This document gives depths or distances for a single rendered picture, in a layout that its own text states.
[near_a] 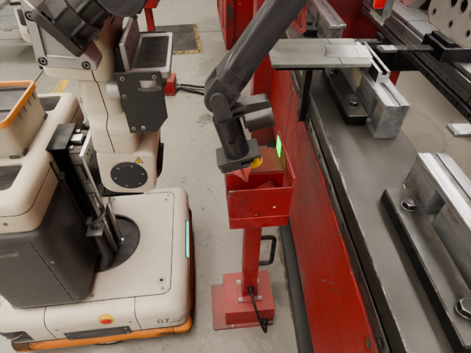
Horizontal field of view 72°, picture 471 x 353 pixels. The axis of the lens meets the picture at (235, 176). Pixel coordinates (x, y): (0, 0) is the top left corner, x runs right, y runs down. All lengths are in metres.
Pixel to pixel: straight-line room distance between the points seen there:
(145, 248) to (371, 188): 0.91
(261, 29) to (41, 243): 0.77
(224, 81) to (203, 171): 1.44
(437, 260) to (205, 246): 1.21
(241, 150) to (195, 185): 1.25
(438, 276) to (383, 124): 0.40
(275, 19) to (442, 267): 0.49
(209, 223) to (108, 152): 0.93
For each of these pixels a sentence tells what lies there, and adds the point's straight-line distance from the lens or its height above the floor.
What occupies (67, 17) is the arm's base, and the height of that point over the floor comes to 1.20.
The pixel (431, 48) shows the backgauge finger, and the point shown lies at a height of 1.00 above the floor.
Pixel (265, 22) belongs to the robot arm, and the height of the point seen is 1.18.
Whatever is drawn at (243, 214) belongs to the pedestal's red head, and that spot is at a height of 0.72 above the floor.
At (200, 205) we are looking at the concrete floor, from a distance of 1.84.
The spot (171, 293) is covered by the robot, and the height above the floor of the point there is 0.28.
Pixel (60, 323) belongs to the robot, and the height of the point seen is 0.25.
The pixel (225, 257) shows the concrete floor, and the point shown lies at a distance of 1.62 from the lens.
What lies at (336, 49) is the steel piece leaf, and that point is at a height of 1.00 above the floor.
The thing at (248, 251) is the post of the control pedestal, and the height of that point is 0.44.
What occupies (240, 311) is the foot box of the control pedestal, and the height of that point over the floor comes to 0.12.
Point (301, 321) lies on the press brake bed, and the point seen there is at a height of 0.05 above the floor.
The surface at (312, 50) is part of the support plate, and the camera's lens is 1.00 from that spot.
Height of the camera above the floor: 1.37
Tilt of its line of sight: 43 degrees down
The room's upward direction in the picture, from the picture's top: straight up
